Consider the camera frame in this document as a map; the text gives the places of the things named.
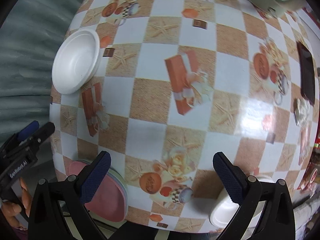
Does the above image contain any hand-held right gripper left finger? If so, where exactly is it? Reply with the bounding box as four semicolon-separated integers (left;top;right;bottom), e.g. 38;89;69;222
28;150;112;240

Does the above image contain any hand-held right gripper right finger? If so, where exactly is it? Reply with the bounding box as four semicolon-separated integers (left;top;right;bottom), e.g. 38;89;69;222
213;152;296;240

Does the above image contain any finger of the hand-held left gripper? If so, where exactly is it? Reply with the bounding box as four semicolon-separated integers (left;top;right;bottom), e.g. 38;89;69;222
5;120;40;153
27;122;55;147

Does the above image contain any pink plate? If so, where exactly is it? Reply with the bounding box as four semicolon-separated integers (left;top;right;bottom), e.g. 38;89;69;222
69;161;127;222

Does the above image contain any blue plate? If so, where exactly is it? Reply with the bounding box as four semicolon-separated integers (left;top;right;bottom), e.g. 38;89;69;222
110;170;130;220

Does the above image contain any white bowl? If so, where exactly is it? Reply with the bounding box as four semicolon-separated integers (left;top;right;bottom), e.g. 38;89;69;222
208;175;273;227
52;28;102;95

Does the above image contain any person's left hand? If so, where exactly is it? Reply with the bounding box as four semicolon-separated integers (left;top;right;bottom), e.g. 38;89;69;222
0;177;33;232

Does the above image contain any grey-green curtain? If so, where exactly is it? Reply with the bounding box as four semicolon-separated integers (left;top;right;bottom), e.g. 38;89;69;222
0;0;95;155

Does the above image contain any checkered printed tablecloth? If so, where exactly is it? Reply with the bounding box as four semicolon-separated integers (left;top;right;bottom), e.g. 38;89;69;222
49;0;320;234

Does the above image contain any crumpled white tissue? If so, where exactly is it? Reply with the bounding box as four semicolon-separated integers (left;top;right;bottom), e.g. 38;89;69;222
294;97;310;128

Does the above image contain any black phone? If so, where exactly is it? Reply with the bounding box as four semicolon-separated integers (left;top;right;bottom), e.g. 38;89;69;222
296;41;316;105

